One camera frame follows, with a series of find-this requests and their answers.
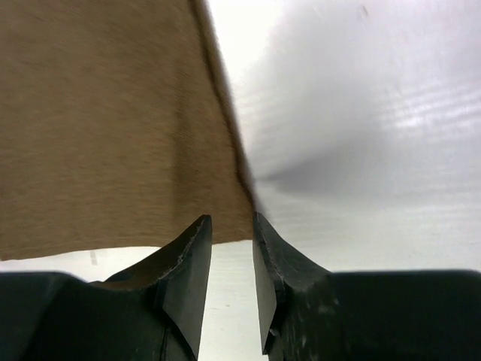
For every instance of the brown cloth napkin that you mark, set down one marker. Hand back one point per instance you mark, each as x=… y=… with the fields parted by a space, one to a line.
x=117 y=127

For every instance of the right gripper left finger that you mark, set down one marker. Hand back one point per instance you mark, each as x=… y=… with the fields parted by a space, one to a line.
x=152 y=310

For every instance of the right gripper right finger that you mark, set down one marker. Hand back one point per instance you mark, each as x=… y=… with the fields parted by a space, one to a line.
x=309 y=313

